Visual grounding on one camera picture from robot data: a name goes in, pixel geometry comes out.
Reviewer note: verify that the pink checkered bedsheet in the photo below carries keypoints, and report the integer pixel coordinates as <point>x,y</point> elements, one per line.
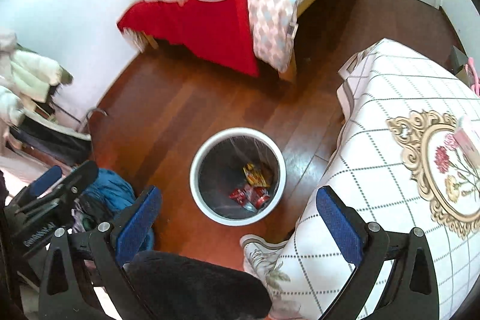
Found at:
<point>273,25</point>

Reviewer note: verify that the black fuzzy trouser leg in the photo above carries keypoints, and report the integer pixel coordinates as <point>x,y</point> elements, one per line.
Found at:
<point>176,287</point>

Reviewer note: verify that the white patterned tablecloth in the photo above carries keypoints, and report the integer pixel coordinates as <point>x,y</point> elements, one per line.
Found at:
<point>397,164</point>

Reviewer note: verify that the red blanket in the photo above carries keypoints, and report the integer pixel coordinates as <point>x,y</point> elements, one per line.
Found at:
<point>216,31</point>

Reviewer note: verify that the black chair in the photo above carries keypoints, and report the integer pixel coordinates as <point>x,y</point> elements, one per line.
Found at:
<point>60,142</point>

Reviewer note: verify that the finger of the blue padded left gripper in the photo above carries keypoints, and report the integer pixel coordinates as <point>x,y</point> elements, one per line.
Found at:
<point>66,190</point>
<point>45,181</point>

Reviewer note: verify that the crushed red cola can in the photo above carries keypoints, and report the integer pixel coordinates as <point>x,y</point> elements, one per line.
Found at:
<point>251,198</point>

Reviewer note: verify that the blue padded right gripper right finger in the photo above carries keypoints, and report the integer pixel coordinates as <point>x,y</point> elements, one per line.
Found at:
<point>344,224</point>

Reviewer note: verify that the white round trash bin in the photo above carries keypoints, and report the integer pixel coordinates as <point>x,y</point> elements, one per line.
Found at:
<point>217,169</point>

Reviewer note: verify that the white jacket on rack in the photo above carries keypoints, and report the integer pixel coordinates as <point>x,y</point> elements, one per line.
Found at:
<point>28,80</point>

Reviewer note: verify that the blue clothing pile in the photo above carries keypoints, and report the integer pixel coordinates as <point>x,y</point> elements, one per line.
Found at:
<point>101,201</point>

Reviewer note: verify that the pink toy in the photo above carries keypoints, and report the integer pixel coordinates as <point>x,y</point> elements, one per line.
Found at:
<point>472,76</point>

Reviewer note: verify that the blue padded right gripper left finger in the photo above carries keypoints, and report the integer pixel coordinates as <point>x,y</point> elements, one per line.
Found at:
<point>133,230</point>

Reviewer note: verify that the cardboard box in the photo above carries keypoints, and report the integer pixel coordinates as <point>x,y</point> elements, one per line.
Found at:
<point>457,60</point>

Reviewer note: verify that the orange yellow snack bag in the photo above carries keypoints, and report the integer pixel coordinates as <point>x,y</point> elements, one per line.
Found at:
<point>258,175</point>

